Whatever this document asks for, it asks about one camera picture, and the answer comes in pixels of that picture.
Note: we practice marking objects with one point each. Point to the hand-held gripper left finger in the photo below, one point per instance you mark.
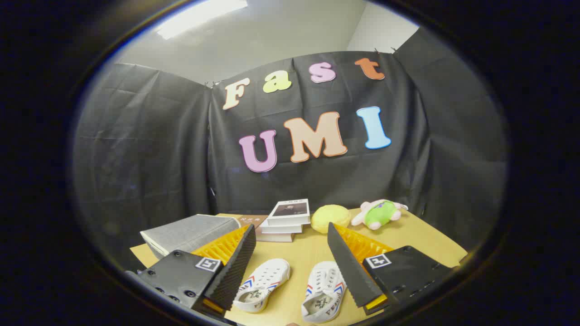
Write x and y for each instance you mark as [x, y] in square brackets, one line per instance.
[235, 267]

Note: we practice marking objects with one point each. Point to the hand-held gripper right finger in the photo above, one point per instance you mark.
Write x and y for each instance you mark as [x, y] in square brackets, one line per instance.
[351, 267]

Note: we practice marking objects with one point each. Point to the white canvas shoe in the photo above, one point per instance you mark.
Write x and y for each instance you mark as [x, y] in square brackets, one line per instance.
[327, 283]
[265, 280]

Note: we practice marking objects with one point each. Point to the grey fabric storage box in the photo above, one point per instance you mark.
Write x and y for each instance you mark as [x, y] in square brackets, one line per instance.
[190, 233]

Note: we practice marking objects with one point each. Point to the brown book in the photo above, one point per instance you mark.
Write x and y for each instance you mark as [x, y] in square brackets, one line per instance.
[252, 220]

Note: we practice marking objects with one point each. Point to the yellow plush toy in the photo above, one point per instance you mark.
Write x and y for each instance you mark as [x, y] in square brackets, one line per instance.
[331, 218]

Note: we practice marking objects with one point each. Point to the green and pink plush toy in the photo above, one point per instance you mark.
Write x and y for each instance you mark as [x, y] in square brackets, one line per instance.
[378, 213]

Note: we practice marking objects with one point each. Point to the white book with portrait cover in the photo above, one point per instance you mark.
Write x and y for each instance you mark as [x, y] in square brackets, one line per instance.
[290, 210]

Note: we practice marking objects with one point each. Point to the black backdrop cloth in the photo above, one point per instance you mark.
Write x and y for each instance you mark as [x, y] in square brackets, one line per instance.
[158, 158]

